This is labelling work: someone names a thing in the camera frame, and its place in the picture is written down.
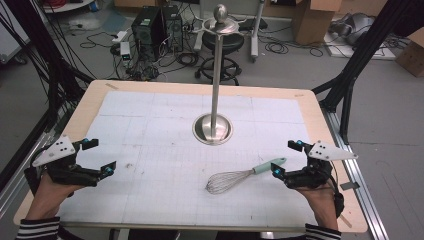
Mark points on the round white table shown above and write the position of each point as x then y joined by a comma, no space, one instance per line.
73,6

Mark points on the person's right hand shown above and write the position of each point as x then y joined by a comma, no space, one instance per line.
320,203

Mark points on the black round stool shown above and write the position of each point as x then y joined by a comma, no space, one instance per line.
230,43

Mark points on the white cabinet with castor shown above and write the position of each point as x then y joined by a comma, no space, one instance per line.
10,43

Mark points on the slim black computer tower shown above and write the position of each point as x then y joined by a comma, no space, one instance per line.
172,28

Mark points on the aluminium rail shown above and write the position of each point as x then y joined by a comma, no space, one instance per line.
20,180
358,173

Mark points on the white grid mat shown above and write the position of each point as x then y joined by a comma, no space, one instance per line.
166,193

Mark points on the grey metal bracket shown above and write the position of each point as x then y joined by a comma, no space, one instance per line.
350,186

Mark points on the black frame strut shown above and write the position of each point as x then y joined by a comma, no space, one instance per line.
356,60

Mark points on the small cardboard box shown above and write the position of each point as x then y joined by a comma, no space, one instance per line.
411,56

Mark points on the person's left hand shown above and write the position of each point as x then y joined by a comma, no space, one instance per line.
45,200

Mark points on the white device with display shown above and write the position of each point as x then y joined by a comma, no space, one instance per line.
125,53

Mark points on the white power strip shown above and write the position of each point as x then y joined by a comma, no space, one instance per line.
120,36

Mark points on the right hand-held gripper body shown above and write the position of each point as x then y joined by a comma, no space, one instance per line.
310,175

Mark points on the white floor board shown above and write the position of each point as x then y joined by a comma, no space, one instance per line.
383,53

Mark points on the grey bag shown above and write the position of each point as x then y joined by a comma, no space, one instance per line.
356,28

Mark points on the tall cardboard box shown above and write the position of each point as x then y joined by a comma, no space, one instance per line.
313,23

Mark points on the steel utensil stand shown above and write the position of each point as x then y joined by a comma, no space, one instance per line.
216,100

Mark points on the large black computer tower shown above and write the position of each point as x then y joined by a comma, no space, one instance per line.
146,30

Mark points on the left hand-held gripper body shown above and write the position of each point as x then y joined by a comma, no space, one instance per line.
63,171

